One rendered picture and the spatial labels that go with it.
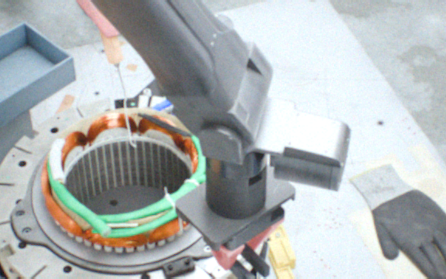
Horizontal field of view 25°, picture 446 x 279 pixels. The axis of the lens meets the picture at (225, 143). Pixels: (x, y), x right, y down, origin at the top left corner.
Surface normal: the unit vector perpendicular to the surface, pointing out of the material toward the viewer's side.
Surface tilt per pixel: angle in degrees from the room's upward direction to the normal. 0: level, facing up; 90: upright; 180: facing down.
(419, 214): 7
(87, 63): 0
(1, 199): 0
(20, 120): 90
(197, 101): 107
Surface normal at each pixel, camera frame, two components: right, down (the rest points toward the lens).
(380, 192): -0.10, -0.77
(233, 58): 0.87, 0.04
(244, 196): 0.21, 0.72
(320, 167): -0.25, 0.37
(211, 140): -0.25, 0.88
